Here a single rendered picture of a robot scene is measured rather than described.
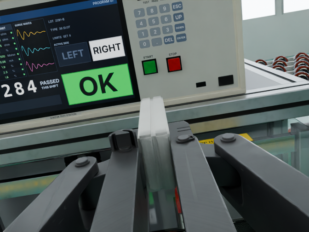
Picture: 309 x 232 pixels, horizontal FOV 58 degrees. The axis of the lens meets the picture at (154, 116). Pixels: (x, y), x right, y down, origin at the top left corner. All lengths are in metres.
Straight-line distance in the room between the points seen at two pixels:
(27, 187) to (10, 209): 0.25
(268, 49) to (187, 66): 6.89
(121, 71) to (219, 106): 0.16
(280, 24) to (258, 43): 0.63
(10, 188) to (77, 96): 0.19
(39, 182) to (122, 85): 0.21
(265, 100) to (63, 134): 0.32
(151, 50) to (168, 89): 0.07
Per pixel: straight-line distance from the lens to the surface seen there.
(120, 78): 0.45
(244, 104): 0.45
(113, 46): 0.44
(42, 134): 0.47
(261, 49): 7.25
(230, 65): 0.46
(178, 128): 0.15
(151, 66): 0.44
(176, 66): 0.44
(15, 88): 0.49
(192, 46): 0.44
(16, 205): 0.75
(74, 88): 0.46
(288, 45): 7.51
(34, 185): 0.51
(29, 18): 0.47
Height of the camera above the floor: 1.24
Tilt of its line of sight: 18 degrees down
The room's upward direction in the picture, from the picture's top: 10 degrees counter-clockwise
